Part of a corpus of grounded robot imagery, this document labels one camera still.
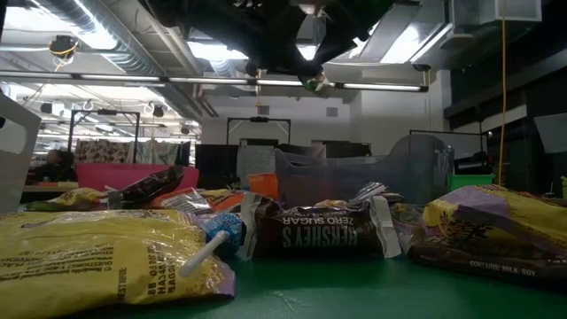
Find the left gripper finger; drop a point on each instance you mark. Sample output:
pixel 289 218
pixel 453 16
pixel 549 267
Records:
pixel 305 66

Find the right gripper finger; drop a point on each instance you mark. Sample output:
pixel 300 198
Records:
pixel 339 46

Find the green white candy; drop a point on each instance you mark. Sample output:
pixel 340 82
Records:
pixel 320 85

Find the brown Hershey's Zero Sugar packet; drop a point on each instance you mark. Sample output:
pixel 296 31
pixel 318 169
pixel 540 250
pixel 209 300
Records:
pixel 319 230

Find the blue lollipop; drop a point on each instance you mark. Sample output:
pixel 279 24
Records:
pixel 223 226

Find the orange Reese's cup packet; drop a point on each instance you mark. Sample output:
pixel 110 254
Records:
pixel 181 201
pixel 226 203

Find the yellow Sour Patch packet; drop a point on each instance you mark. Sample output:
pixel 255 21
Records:
pixel 509 212
pixel 88 261
pixel 71 198

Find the long ceiling tube light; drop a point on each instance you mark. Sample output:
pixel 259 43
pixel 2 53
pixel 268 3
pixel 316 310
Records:
pixel 381 87

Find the grey fabric panel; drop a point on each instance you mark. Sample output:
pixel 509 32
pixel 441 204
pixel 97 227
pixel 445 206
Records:
pixel 254 164

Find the smoky transparent plastic bin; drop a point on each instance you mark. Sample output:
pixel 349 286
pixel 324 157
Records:
pixel 336 177

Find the orange plastic basket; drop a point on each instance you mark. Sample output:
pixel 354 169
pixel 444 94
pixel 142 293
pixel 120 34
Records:
pixel 263 186

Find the black monitor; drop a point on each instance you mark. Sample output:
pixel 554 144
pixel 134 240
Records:
pixel 217 164

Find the orange Alter Eco truffle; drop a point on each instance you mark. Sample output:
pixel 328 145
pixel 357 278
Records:
pixel 332 204

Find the white ventilation unit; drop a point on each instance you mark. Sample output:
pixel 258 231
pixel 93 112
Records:
pixel 522 11

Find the pale cloth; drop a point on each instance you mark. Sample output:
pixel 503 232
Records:
pixel 155 153

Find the green plastic basket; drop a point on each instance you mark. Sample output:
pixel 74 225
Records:
pixel 469 181

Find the patterned cloth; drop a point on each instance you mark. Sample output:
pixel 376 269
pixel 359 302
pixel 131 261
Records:
pixel 102 150

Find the pink plastic bin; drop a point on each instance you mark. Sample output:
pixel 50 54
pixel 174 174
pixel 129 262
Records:
pixel 102 177

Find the person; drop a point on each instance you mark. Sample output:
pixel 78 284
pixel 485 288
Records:
pixel 55 166

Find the black camera frame stand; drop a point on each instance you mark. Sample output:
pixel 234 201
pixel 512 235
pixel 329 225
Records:
pixel 106 112
pixel 259 119

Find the black dome camera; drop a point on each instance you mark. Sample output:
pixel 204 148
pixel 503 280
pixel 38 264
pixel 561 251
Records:
pixel 421 67

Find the silver ventilation duct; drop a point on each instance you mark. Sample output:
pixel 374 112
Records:
pixel 128 62

